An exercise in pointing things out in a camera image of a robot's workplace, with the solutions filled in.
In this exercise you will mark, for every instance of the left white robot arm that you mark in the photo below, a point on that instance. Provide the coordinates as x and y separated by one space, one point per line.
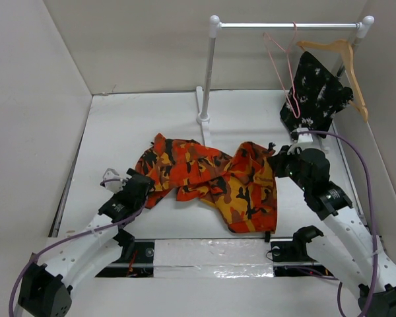
50 280

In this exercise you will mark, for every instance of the orange camouflage trousers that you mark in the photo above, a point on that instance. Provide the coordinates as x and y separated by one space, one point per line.
241 187

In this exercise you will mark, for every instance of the black white patterned garment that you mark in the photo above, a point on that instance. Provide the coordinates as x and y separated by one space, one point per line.
315 98

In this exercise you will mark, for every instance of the wooden clothes hanger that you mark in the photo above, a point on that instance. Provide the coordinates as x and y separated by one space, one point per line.
344 48

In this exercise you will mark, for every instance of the pink wire hanger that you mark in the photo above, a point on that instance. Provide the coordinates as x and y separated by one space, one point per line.
288 72

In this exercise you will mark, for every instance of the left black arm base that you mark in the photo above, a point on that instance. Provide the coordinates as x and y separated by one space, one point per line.
135 262

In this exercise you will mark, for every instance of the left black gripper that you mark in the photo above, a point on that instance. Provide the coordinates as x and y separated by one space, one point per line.
150 185

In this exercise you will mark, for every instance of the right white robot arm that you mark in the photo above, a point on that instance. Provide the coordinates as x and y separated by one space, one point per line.
363 267

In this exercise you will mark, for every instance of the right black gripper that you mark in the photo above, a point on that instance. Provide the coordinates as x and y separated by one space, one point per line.
277 160

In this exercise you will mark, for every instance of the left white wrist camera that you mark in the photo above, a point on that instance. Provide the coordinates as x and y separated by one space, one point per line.
113 181

